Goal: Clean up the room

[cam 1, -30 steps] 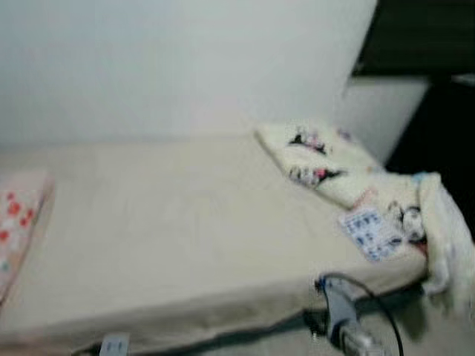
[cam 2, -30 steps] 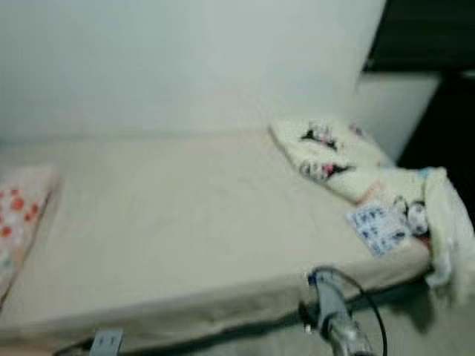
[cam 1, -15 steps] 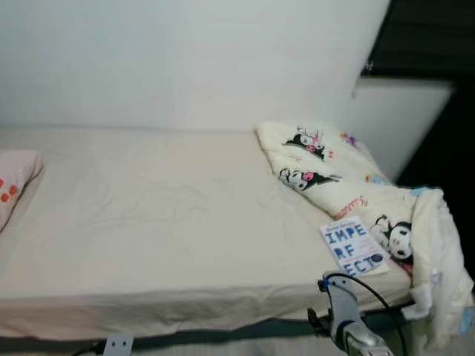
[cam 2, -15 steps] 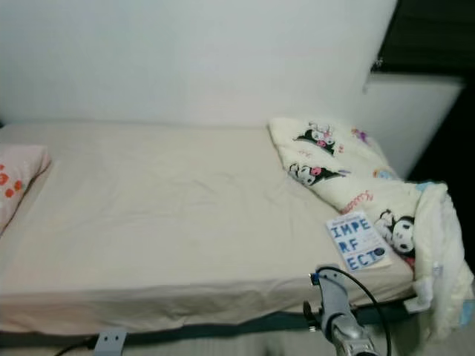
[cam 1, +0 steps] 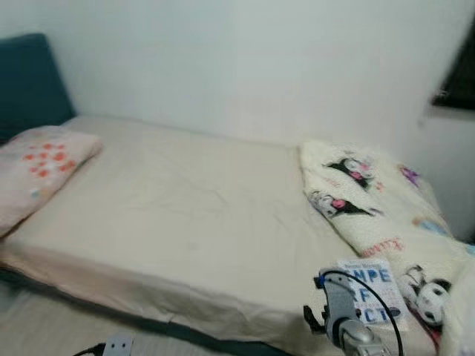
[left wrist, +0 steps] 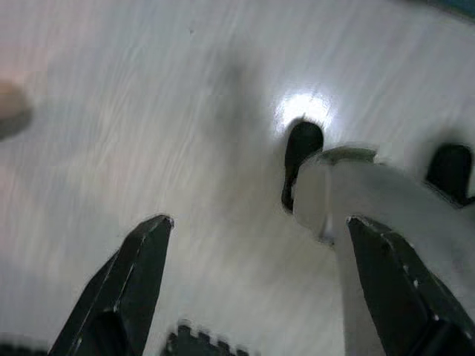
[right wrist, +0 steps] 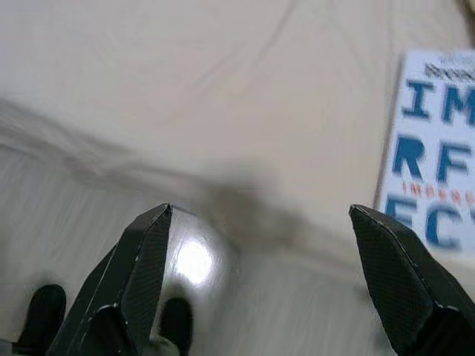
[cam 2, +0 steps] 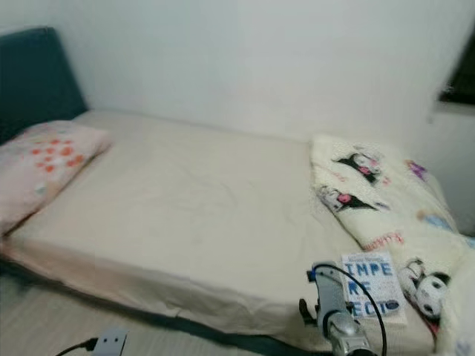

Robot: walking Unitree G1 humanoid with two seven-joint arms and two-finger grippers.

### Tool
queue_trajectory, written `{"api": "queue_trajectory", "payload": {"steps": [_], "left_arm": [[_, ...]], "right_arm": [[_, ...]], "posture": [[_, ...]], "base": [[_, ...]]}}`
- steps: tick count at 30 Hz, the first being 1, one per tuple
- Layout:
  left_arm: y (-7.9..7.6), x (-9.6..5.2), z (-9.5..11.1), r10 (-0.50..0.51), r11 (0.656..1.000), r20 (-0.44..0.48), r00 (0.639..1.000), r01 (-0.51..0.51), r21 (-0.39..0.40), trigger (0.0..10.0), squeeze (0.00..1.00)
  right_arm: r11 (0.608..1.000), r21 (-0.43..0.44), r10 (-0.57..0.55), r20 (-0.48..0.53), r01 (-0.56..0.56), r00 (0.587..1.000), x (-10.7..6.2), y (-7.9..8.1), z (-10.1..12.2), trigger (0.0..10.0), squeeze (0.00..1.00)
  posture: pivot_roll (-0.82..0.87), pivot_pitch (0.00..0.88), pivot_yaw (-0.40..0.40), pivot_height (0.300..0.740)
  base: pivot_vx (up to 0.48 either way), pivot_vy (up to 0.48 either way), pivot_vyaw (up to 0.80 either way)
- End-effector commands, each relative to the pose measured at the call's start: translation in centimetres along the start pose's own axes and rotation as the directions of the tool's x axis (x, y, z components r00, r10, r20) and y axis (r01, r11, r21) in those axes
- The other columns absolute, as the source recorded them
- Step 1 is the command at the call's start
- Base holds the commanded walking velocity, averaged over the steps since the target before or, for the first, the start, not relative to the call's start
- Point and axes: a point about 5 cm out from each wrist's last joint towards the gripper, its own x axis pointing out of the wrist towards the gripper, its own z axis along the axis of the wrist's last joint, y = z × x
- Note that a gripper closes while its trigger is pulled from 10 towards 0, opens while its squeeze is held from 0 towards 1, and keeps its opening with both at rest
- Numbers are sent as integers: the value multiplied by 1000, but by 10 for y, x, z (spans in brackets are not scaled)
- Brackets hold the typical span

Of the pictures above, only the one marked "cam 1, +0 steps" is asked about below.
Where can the pink floral pillow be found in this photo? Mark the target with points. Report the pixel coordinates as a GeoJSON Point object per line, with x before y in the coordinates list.
{"type": "Point", "coordinates": [37, 178]}

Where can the blue and white book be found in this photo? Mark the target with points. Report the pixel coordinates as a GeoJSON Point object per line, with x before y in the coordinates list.
{"type": "Point", "coordinates": [375, 285]}

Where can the cream cartoon print blanket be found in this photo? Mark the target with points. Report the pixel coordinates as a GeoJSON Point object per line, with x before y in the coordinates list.
{"type": "Point", "coordinates": [371, 200]}

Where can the mattress with cream sheet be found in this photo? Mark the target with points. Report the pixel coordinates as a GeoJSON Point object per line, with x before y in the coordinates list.
{"type": "Point", "coordinates": [185, 215]}

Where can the teal upholstered headboard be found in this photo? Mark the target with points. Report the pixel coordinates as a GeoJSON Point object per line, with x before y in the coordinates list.
{"type": "Point", "coordinates": [30, 81]}

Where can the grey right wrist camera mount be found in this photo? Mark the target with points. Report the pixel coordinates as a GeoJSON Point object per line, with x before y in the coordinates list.
{"type": "Point", "coordinates": [340, 300]}

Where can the teal bed frame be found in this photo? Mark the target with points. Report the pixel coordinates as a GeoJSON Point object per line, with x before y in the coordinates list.
{"type": "Point", "coordinates": [223, 336]}

